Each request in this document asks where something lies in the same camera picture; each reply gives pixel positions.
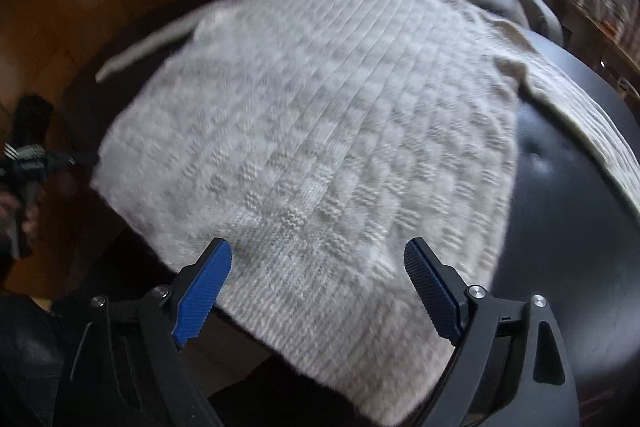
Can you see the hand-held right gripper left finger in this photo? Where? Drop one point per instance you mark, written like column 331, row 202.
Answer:
column 200, row 292

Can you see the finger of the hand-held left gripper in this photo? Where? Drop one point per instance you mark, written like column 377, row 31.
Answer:
column 70, row 159

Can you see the white knit sweater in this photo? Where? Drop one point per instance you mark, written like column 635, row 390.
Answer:
column 310, row 147

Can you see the cluttered wooden desk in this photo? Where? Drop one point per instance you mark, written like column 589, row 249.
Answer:
column 605, row 22

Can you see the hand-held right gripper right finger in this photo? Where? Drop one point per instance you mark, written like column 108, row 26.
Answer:
column 430, row 292

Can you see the person's left hand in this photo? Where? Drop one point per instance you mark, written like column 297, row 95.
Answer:
column 30, row 224

